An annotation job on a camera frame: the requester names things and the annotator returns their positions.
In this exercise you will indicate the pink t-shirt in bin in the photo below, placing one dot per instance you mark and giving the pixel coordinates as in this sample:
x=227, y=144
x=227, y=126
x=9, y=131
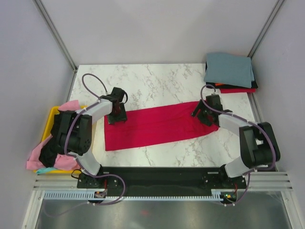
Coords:
x=63, y=162

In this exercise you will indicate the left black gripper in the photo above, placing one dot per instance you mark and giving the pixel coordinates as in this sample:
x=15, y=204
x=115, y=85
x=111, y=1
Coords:
x=122, y=117

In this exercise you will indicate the teal cloth in bin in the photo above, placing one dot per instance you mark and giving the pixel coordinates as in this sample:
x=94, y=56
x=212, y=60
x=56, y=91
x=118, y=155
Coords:
x=44, y=170

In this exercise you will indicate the yellow plastic bin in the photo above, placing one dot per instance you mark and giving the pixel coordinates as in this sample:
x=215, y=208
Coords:
x=47, y=155

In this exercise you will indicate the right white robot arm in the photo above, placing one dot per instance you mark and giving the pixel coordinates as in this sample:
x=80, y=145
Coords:
x=258, y=144

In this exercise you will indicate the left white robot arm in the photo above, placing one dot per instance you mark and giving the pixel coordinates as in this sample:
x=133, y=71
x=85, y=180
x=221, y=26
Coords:
x=72, y=131

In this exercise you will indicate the folded grey-blue t-shirt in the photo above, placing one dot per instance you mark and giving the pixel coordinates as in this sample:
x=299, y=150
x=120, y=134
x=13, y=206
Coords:
x=219, y=56

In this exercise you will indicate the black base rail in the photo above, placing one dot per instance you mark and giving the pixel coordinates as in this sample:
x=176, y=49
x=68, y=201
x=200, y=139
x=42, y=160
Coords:
x=166, y=180

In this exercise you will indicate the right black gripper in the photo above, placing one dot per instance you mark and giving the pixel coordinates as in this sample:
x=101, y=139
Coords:
x=199, y=106

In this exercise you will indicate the black t-shirt in bin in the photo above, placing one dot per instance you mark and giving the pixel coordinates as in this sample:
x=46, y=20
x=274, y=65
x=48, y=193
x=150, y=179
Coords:
x=52, y=149

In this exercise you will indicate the folded red t-shirt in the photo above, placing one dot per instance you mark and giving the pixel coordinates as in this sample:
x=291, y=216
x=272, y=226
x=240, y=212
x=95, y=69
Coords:
x=237, y=90

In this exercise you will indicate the crimson red t-shirt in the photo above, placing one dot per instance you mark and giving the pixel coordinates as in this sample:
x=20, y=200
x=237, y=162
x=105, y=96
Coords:
x=153, y=126

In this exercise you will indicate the white slotted cable duct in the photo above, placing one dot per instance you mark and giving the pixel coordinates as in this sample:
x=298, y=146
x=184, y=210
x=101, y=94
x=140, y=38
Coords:
x=108, y=196

